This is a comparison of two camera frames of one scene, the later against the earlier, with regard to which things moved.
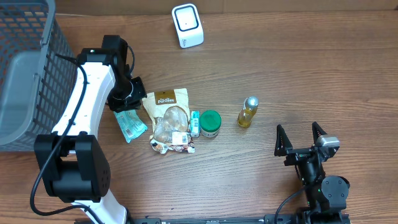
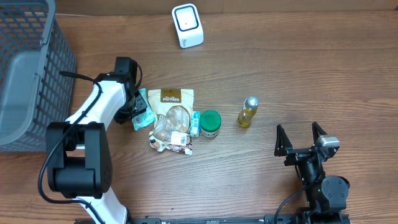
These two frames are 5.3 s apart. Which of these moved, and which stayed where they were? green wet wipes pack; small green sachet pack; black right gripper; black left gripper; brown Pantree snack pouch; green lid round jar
Moved: black left gripper; green wet wipes pack
Stayed: black right gripper; brown Pantree snack pouch; small green sachet pack; green lid round jar
